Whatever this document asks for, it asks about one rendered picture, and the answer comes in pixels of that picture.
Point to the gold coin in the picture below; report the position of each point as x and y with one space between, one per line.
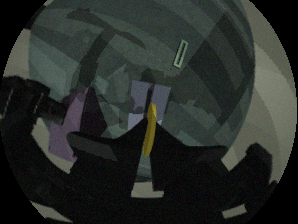
150 128

